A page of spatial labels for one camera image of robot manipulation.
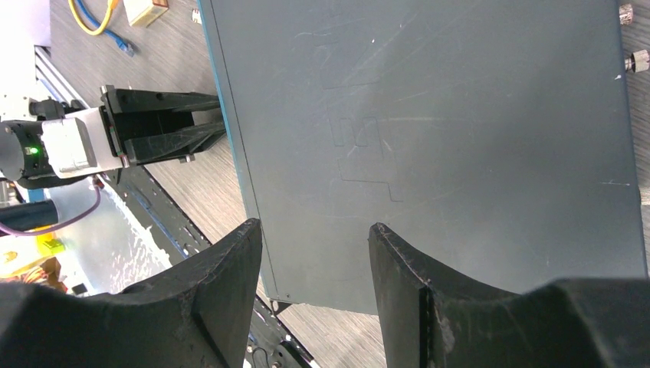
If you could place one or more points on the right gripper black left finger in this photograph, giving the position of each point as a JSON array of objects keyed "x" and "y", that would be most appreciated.
[{"x": 195, "y": 314}]

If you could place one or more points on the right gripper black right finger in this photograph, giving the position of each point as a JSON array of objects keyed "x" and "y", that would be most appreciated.
[{"x": 434, "y": 316}]

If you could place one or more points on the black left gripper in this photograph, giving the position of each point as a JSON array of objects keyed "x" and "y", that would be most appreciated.
[{"x": 188, "y": 141}]

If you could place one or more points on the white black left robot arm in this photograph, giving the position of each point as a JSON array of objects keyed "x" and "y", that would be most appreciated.
[{"x": 48, "y": 143}]

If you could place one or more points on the red white cigarette box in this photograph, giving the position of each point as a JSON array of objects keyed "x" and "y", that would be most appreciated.
[{"x": 142, "y": 13}]

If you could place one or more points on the dark grey network switch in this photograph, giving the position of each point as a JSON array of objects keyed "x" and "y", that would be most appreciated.
[{"x": 494, "y": 136}]

